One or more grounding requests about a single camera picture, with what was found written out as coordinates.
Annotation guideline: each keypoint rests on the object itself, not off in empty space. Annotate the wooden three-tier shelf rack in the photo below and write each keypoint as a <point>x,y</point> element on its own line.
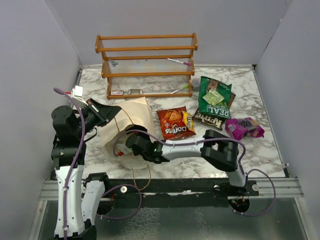
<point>145,56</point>

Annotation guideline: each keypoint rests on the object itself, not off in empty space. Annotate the orange red snack bag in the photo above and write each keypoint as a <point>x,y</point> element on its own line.
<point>172,125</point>

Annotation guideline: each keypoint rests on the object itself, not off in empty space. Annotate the metal handle bracket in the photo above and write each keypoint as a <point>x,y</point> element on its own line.
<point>135,91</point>

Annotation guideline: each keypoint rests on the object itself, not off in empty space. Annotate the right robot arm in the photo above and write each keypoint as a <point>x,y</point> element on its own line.
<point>223,153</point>

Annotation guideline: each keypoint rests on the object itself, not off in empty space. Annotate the pink capped white marker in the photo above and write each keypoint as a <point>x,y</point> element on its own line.
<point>178,61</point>

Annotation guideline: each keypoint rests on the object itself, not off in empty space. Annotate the brown kettle chips bag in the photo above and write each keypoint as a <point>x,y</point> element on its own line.
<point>212,120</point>

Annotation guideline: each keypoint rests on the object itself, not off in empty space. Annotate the light green snack packet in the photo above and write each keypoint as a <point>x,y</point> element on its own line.
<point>213,97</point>

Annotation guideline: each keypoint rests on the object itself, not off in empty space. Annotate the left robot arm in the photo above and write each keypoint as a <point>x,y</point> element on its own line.
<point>76,210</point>

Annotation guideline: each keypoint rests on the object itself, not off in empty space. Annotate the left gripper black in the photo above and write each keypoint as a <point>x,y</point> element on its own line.
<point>105,113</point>

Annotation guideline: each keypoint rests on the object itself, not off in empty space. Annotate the green real chips bag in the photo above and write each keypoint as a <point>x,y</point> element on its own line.
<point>210,83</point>

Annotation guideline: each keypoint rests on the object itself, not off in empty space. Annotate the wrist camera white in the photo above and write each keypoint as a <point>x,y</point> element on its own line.
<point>121,149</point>
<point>76,93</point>

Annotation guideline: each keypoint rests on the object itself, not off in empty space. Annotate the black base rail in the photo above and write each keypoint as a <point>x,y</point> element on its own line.
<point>175,193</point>

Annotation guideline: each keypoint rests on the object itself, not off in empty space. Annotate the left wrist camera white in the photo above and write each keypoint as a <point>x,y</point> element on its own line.
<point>76,93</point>

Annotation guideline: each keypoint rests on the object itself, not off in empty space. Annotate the beige paper bag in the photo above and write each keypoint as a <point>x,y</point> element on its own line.
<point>135,114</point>

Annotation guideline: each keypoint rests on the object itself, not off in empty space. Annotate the green capped white marker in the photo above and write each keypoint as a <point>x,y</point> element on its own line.
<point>184,87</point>

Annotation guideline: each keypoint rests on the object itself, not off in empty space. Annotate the small red white box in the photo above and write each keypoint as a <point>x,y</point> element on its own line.
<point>117,92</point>

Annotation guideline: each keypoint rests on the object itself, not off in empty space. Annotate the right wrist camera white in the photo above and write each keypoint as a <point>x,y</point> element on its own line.
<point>121,149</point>

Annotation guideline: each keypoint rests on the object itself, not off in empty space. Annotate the yellow m&m candy bag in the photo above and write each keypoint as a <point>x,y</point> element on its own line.
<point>188,121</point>

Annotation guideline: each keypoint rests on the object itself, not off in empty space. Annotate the magenta candy bag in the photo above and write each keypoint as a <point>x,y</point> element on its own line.
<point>238,128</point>

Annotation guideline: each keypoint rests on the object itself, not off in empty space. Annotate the small grey plastic cup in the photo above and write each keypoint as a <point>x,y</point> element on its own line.
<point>195,84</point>

